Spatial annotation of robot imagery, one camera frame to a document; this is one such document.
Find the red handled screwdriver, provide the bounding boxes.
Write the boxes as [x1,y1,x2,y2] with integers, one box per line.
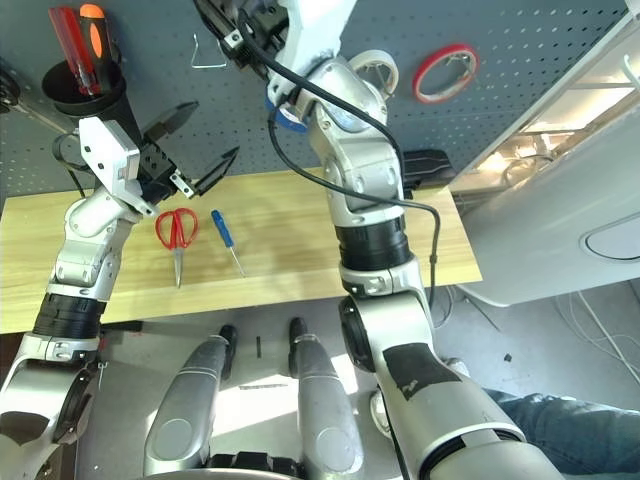
[48,6,101,96]

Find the blue tape roll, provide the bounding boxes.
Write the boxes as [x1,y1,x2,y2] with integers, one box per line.
[264,97,361,135]

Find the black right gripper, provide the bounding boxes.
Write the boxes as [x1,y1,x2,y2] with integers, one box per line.
[193,0,289,76]

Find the red handled scissors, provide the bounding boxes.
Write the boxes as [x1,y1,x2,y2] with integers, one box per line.
[155,207,199,290]

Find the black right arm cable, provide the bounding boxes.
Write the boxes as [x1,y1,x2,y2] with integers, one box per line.
[237,9,441,296]

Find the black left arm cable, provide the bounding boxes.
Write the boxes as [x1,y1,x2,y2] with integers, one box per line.
[51,130,89,199]

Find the silver robot right leg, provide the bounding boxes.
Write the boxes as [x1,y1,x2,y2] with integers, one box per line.
[288,317,365,476]

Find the white cabinet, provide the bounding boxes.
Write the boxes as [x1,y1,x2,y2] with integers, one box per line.
[447,0,640,309]

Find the silver robot leg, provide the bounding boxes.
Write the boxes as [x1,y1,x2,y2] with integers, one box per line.
[288,317,365,476]
[143,324,239,479]

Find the black plastic cup holder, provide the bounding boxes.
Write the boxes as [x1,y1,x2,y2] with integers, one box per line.
[41,59,146,146]

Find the orange black handled screwdriver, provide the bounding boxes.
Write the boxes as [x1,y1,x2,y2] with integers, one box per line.
[78,3,117,94]

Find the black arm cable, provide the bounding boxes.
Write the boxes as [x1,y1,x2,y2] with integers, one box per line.
[51,130,89,199]
[237,9,441,296]

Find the black handled scissors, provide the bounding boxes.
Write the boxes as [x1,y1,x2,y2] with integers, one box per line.
[0,67,71,136]

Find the robot waist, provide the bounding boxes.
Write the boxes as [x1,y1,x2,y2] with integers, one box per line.
[149,452,311,480]

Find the black plastic tool case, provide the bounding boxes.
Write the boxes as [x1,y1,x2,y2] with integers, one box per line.
[402,148,456,191]

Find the metal wire pliers holder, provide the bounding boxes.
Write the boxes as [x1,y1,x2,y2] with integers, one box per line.
[191,32,229,70]

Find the red tape roll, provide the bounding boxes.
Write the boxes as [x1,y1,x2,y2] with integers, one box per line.
[412,43,480,105]

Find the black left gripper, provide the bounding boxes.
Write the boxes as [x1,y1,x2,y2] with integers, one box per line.
[138,101,240,206]

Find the white tape roll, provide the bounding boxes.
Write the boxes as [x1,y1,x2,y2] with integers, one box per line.
[347,49,400,99]

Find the small blue screwdriver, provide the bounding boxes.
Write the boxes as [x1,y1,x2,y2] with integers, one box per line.
[210,209,247,279]

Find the silver robot left leg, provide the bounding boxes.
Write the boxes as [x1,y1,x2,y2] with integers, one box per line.
[143,324,239,479]

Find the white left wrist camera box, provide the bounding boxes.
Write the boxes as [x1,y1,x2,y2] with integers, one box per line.
[77,115,156,216]

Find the grey perforated pegboard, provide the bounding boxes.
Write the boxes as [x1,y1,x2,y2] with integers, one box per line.
[0,0,640,196]

